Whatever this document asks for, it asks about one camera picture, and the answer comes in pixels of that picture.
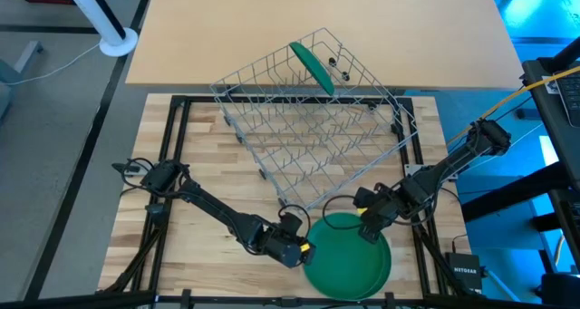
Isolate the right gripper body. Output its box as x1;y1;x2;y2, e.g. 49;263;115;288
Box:
362;184;411;231

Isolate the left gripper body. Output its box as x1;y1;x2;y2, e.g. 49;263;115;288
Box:
262;213;305;270

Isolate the grey wire dish rack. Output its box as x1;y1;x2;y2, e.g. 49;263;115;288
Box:
209;26;419;211

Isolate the black side cart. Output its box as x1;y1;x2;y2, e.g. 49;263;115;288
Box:
460;36;580;274

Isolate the black bulky object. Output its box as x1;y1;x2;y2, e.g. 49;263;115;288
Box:
538;272;580;309

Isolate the white sticker with print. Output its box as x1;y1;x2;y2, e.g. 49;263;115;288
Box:
540;75;562;95

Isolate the black keyboard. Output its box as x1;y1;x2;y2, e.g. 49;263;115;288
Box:
555;71;580;129

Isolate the tan wooden desk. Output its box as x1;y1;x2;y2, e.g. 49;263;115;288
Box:
125;0;526;92

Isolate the white tower fan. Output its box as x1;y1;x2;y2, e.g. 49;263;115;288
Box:
61;0;140;58

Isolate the grey metal furniture leg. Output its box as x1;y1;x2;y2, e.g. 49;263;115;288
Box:
0;40;45;121

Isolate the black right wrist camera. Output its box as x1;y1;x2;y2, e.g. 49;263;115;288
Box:
353;186;377;213

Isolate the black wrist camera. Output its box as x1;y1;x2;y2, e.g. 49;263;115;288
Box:
353;186;377;213
298;240;317;266

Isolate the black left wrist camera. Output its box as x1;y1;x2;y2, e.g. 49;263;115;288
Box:
298;240;317;266

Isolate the black left wrist camera cable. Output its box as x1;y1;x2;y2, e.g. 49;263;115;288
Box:
276;203;313;247

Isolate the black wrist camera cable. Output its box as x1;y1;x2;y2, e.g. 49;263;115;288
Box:
322;194;364;231
276;203;313;247

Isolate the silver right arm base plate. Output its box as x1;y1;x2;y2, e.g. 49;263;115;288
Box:
404;163;459;182

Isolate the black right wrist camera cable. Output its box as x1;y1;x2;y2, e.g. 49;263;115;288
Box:
322;194;364;231

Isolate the black Netgear network switch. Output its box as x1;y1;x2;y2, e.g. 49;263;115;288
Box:
445;251;484;295

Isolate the black aluminium table frame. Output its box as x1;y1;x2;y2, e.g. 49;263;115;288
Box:
0;94;580;309

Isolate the black left arm base cable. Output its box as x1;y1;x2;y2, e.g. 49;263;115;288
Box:
111;157;156;197

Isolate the yellow cable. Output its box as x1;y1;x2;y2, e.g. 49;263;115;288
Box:
446;65;580;147

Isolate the white fan power cable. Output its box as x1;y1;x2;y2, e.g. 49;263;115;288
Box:
7;42;103;86

